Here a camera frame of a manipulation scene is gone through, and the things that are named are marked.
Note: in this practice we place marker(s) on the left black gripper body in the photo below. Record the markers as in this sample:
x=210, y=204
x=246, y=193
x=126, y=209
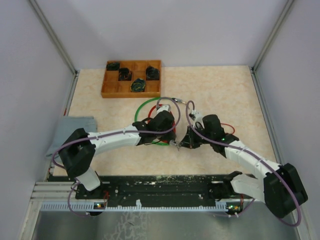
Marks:
x=168, y=136

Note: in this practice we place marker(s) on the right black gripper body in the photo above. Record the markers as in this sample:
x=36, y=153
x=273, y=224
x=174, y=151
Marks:
x=195, y=139

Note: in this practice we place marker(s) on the red cable lock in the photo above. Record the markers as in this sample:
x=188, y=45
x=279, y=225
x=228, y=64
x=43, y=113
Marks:
x=151, y=110

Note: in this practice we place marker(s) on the green cable lock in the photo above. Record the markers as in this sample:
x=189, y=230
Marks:
x=178, y=100

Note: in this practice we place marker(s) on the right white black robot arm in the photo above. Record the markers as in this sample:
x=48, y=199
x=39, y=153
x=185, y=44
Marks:
x=278, y=186

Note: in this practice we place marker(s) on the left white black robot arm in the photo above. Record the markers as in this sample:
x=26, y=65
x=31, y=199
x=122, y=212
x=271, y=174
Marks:
x=81, y=147

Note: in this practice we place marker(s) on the blue yellow rolled tie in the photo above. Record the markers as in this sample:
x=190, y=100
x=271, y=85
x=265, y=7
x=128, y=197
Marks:
x=138, y=85

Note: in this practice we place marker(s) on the black dotted rolled tie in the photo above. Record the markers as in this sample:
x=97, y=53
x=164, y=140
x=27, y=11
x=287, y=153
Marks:
x=152, y=73

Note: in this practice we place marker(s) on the wooden compartment tray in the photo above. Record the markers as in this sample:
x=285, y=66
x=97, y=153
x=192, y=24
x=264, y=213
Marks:
x=113, y=88

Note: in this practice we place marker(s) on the black orange rolled tie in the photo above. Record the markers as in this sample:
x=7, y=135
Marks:
x=124, y=74

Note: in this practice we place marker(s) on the dark green rolled tie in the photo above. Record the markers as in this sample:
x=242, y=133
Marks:
x=113, y=66

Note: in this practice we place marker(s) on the folded blue jeans cloth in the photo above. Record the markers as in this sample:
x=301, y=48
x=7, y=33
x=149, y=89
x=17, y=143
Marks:
x=66, y=126

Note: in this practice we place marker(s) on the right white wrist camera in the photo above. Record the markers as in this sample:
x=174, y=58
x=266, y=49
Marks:
x=197, y=119

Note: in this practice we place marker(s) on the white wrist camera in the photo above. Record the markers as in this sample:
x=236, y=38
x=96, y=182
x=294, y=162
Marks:
x=163, y=107
x=197, y=119

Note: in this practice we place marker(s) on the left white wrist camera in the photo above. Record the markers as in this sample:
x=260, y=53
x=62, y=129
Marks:
x=163, y=107

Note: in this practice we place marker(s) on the thin red wire padlock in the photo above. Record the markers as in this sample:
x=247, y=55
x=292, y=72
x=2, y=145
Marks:
x=229, y=127

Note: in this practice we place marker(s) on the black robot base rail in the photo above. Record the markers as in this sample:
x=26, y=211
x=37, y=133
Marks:
x=154, y=193

